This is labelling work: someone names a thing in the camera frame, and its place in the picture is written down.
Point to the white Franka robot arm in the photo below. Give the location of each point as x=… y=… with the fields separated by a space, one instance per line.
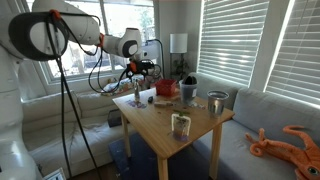
x=20 y=100

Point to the dark blue rug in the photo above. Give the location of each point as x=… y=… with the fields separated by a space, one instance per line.
x=140 y=163

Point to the red patterned basket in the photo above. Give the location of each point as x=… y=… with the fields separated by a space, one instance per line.
x=165 y=87

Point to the white leather sofa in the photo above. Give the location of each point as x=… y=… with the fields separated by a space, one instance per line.
x=50 y=133

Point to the white framed window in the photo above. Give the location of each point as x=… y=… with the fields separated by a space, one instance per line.
x=83 y=63

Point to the small green toy piece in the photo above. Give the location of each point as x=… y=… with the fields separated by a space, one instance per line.
x=178 y=111

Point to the light wooden table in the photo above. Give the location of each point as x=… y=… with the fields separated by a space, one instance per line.
x=156 y=126

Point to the small wooden block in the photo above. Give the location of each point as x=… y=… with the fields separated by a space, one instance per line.
x=163 y=104

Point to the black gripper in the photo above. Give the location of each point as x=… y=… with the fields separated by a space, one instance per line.
x=139 y=69

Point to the grey plastic cup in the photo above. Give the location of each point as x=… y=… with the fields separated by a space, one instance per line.
x=188 y=95

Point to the white window blind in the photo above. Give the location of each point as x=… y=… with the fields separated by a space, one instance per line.
x=296 y=60
x=233 y=40

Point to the black bag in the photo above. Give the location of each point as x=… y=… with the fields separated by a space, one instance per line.
x=114 y=118

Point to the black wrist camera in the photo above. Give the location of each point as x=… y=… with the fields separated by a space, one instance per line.
x=151 y=68

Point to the dark houseplant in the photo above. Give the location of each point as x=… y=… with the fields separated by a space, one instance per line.
x=180 y=68

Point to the grey fabric sofa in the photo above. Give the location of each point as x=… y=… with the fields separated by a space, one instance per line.
x=266 y=116

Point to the red patterned cushion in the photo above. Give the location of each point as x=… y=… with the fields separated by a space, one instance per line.
x=116 y=87

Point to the shiny metal cup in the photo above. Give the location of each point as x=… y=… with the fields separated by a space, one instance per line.
x=217 y=104

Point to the orange octopus plush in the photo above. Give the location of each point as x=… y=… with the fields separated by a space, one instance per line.
x=293 y=156

